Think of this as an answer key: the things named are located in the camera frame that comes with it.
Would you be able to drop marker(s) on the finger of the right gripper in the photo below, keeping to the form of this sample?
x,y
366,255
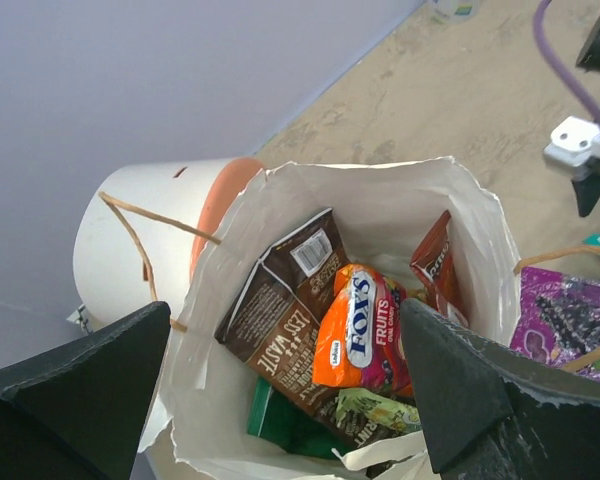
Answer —
x,y
587,192

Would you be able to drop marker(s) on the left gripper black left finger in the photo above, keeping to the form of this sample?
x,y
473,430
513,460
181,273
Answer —
x,y
78,411

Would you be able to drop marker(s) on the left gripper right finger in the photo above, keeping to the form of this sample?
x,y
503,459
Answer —
x,y
490,413

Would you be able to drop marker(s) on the brown paper bag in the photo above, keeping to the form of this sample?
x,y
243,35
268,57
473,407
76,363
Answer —
x,y
382,212

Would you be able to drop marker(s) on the small green himalaya sachet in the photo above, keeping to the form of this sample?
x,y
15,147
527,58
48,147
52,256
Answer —
x,y
392,414

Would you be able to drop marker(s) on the orange fox's fruits candy bag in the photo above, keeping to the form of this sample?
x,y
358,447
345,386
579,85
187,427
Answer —
x,y
359,340

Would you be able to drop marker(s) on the red doritos bag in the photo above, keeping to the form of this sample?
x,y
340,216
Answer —
x,y
433,264

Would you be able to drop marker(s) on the green chips bag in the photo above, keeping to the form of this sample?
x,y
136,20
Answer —
x,y
275,419

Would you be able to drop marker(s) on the brown chips bag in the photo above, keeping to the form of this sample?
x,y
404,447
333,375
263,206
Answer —
x,y
273,324

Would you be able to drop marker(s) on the purple candy bag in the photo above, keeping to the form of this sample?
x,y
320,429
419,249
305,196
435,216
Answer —
x,y
560,317

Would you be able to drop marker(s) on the white orange cylinder container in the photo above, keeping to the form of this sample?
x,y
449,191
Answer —
x,y
123,260

